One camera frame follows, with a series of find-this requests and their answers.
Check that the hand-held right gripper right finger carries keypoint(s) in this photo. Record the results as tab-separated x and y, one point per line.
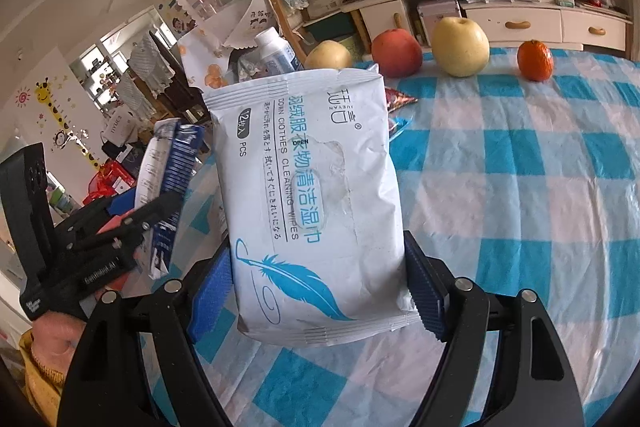
425	297

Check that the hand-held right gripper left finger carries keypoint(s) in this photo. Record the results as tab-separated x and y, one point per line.
212	294

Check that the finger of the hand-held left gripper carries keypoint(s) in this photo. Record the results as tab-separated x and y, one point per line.
160	209
115	247

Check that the blue and white packet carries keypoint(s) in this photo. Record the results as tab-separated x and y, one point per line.
170	157

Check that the white wet wipes packet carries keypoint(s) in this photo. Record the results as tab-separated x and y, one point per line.
310	207

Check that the dark red snack wrapper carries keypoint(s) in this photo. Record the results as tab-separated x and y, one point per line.
397	99

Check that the person's left forearm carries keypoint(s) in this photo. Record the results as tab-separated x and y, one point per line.
42	377

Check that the red gift bags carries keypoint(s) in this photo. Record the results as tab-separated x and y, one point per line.
107	179

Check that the blue checked tablecloth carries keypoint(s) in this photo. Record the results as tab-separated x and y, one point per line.
500	207

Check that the dark wooden chair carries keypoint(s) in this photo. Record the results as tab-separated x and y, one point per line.
172	72

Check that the white printed paper cloth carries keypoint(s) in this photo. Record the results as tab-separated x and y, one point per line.
210	32

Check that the white bottle with blue label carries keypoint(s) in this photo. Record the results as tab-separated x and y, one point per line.
275	49

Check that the light wooden chair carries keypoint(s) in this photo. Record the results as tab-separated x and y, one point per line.
287	27

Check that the yellow pear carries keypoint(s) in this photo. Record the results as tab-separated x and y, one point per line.
327	56

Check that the red apple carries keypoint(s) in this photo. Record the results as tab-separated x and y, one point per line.
397	54

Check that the green box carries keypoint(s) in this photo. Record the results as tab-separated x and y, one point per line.
332	26

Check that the large yellow apple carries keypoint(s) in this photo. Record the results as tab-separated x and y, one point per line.
460	47

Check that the orange tangerine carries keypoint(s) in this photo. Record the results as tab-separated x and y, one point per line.
535	61

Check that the silver box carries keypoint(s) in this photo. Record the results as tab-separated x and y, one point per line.
440	17

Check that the cream cabinet with drawers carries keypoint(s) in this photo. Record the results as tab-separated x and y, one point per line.
500	24

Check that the giraffe wall sticker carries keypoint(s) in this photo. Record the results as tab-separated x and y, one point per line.
50	107

